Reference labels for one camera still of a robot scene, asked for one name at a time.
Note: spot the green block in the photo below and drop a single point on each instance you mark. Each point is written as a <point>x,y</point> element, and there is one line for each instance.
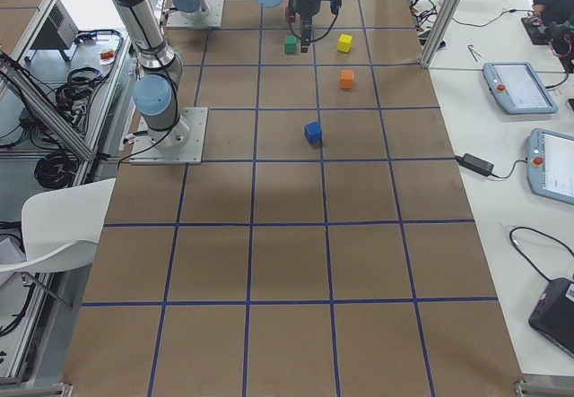
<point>290,45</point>

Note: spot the blue block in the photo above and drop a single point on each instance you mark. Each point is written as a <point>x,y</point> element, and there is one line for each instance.
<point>313,132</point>

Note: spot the yellow block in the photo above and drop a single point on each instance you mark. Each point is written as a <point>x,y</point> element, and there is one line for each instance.
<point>344,43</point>

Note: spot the white chair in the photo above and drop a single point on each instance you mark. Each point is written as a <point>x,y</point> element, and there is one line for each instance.
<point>61,229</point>

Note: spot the aluminium frame post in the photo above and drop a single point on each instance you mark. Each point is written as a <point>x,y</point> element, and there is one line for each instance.
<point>446,12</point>

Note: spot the black laptop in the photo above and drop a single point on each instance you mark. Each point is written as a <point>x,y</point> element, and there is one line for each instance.
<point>553,314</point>

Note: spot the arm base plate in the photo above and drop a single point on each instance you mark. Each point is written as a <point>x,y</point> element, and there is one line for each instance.
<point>194,14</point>
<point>184,143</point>

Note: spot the black power adapter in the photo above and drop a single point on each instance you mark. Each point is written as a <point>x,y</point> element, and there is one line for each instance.
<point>475,164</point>

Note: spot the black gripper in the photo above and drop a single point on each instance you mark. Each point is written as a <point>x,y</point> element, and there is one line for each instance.
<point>306,8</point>

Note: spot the teach pendant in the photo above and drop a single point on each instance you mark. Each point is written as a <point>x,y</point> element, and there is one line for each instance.
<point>517,89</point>
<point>549,164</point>

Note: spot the allen key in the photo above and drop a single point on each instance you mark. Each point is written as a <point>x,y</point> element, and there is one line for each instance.
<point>474,54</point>

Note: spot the teach pendant far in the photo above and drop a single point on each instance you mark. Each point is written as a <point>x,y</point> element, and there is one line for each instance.
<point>517,89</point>

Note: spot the orange block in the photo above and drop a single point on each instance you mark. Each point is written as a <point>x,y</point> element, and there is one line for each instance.
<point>346,79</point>

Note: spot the teach pendant near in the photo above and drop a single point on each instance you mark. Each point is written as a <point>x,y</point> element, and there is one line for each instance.
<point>549,164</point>

